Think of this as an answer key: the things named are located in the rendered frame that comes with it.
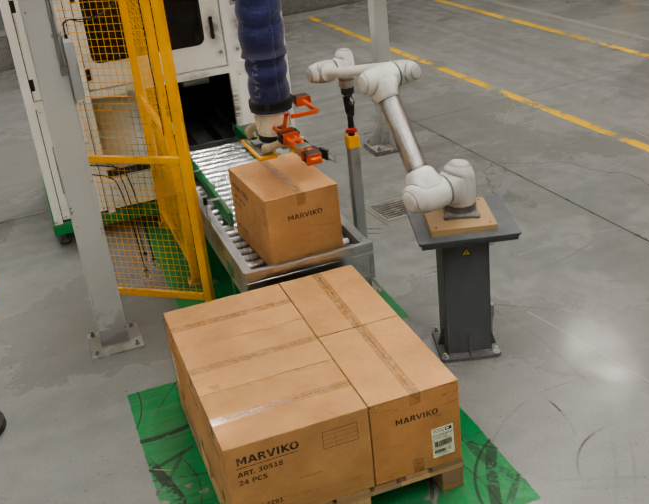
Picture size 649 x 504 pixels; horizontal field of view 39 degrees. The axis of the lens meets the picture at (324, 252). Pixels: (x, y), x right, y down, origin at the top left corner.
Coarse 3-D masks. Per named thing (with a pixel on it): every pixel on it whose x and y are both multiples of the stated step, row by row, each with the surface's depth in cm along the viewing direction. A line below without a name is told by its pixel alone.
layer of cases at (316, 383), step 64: (192, 320) 442; (256, 320) 435; (320, 320) 429; (384, 320) 423; (192, 384) 395; (256, 384) 387; (320, 384) 382; (384, 384) 377; (448, 384) 374; (256, 448) 354; (320, 448) 364; (384, 448) 375; (448, 448) 387
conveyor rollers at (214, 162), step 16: (224, 144) 671; (240, 144) 673; (208, 160) 643; (224, 160) 644; (240, 160) 639; (256, 160) 634; (208, 176) 617; (224, 176) 612; (224, 192) 586; (224, 224) 544; (240, 240) 522; (256, 256) 499
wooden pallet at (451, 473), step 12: (180, 396) 466; (192, 420) 437; (192, 432) 450; (204, 456) 420; (432, 468) 388; (444, 468) 391; (456, 468) 393; (216, 480) 396; (396, 480) 384; (408, 480) 386; (444, 480) 393; (456, 480) 396; (216, 492) 407; (360, 492) 380; (372, 492) 382
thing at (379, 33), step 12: (372, 0) 732; (384, 0) 734; (372, 12) 737; (384, 12) 738; (372, 24) 744; (384, 24) 742; (372, 36) 750; (384, 36) 746; (372, 48) 756; (384, 48) 750; (372, 60) 762; (384, 60) 754; (384, 120) 775; (384, 132) 779; (384, 144) 784
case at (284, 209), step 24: (240, 168) 506; (264, 168) 503; (288, 168) 499; (312, 168) 495; (240, 192) 498; (264, 192) 471; (288, 192) 468; (312, 192) 468; (336, 192) 474; (240, 216) 512; (264, 216) 466; (288, 216) 468; (312, 216) 473; (336, 216) 479; (264, 240) 478; (288, 240) 473; (312, 240) 479; (336, 240) 484
